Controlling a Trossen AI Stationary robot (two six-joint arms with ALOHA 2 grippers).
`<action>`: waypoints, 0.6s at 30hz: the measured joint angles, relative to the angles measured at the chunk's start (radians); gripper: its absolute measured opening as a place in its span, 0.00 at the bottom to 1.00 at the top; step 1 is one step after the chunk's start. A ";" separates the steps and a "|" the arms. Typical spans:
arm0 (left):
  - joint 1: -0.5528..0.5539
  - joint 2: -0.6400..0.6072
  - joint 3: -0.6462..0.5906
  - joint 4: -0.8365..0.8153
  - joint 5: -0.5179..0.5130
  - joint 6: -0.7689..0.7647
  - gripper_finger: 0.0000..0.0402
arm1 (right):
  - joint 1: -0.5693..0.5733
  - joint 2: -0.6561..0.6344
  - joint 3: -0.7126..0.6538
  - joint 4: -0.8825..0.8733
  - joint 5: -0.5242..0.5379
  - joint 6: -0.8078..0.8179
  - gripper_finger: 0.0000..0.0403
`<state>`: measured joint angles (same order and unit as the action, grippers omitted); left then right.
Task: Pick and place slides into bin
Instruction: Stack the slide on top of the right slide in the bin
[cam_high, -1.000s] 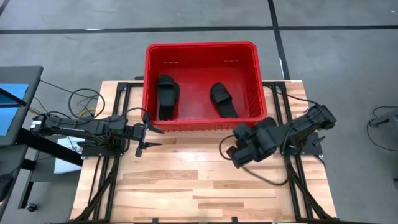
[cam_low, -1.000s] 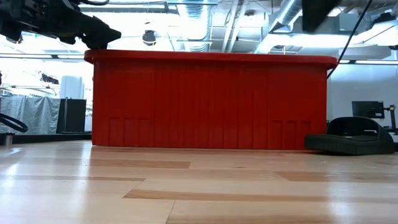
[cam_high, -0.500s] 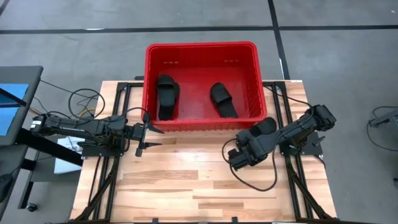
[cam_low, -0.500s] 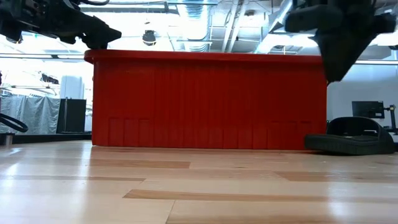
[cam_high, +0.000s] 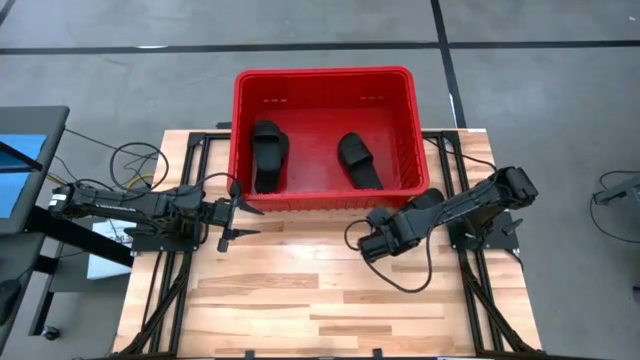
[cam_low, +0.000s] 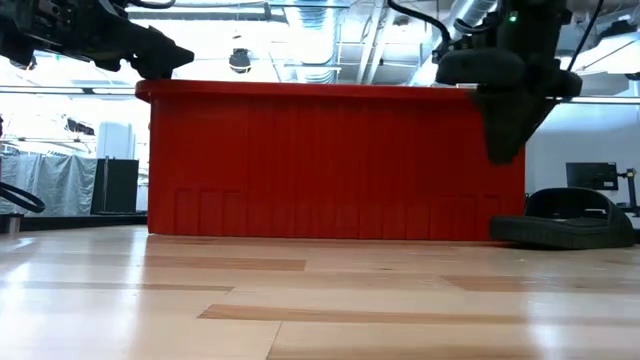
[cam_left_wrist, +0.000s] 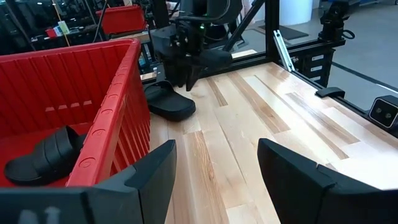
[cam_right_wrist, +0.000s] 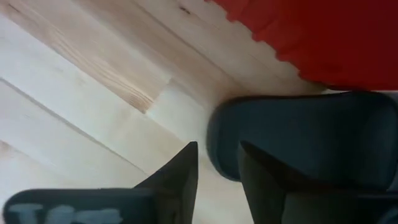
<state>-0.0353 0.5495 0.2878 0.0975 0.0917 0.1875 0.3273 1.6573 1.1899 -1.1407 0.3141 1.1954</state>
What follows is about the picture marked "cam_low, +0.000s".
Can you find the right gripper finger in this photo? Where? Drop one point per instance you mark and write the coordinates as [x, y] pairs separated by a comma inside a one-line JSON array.
[[507, 125]]

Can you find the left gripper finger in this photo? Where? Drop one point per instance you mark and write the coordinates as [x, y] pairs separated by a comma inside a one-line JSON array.
[[160, 47], [150, 71]]

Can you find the dark grey rubber slide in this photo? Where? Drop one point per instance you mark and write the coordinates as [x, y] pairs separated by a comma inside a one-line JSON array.
[[550, 235]]

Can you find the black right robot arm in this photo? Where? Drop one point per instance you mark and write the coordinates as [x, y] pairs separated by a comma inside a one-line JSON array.
[[535, 25]]

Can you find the red plastic bin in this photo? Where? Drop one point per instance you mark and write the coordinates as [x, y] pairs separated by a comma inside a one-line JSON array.
[[300, 160]]

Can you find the black ceiling fixture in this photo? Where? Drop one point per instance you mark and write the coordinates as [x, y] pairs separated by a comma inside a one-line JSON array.
[[80, 127]]

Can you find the black computer monitor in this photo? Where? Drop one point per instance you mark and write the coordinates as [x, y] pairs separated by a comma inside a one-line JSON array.
[[590, 176]]

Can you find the black cabinet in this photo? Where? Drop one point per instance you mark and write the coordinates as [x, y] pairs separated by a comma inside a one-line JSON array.
[[115, 185]]

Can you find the grey curtain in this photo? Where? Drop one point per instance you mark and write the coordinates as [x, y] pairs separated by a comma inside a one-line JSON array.
[[50, 185]]

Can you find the black dome ceiling camera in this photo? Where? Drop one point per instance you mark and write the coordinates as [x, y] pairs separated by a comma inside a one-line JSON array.
[[240, 61]]

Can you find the black table frame rail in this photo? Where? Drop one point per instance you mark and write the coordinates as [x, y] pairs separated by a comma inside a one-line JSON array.
[[85, 222]]

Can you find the metal post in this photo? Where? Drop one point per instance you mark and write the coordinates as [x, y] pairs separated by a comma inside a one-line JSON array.
[[10, 224]]

